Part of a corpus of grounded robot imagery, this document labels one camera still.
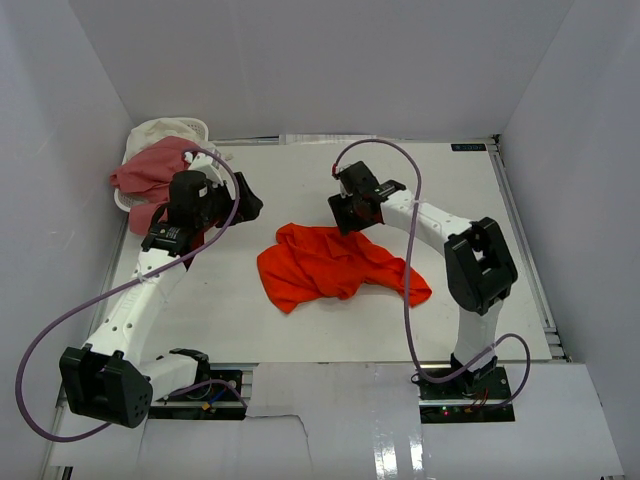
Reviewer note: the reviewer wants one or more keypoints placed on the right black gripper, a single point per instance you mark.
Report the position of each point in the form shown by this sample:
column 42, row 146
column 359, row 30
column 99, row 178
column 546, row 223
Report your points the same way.
column 339, row 205

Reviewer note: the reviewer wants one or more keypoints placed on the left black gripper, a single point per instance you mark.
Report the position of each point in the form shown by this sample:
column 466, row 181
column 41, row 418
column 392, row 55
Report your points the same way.
column 248, row 205

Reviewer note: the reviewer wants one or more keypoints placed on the orange t-shirt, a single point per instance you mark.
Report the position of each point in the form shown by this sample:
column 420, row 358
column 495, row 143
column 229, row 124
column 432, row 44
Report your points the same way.
column 310, row 263

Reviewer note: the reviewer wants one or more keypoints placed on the pink t-shirt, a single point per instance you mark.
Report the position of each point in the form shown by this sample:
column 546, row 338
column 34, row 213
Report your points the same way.
column 147, row 176

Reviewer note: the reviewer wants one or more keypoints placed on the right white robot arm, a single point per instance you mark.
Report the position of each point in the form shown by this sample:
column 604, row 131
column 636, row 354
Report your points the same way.
column 480, row 270

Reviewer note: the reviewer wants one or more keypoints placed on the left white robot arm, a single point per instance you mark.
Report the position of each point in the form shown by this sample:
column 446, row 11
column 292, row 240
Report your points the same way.
column 108, row 379

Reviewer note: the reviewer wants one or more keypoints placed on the dark label sticker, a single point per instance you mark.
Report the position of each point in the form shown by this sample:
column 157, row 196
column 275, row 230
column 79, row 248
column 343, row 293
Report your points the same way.
column 468, row 147

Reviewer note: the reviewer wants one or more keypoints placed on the cream white t-shirt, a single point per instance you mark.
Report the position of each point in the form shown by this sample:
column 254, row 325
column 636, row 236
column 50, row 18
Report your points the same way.
column 165, row 131

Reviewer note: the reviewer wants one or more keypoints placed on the white laundry basket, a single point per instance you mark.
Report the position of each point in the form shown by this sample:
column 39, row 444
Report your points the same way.
column 195, row 127

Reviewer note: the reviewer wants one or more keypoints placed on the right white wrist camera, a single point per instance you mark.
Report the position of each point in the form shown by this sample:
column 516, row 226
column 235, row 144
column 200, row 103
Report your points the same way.
column 344, row 178

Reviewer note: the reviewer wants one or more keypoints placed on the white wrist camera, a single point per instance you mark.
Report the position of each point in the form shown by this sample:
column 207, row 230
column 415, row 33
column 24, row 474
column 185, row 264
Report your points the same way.
column 204, row 163
column 344, row 178

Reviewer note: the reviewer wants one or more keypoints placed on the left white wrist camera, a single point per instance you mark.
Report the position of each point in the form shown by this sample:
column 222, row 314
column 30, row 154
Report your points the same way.
column 204, row 163

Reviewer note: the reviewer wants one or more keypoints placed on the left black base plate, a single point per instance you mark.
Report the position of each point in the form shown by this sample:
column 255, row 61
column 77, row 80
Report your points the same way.
column 214, row 402

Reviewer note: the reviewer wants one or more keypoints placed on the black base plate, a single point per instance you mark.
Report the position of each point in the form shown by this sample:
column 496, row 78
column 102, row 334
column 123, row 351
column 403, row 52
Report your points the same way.
column 450, row 403
column 214, row 402

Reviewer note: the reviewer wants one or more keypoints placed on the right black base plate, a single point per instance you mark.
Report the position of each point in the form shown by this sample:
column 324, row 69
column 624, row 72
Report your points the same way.
column 450, row 403

